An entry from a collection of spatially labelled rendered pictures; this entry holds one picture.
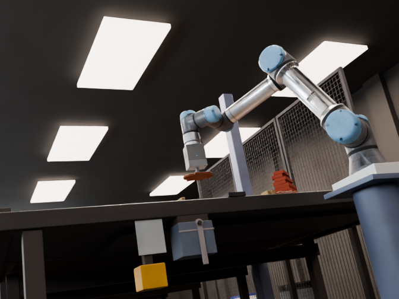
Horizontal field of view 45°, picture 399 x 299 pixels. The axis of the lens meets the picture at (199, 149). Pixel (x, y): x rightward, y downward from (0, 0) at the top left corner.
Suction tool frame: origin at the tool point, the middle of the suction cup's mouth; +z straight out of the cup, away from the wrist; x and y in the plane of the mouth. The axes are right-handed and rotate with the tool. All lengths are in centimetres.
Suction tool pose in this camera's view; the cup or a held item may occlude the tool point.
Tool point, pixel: (198, 178)
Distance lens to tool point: 211.4
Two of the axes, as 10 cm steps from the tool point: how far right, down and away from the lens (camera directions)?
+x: 2.5, -3.5, -9.0
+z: 1.7, 9.3, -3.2
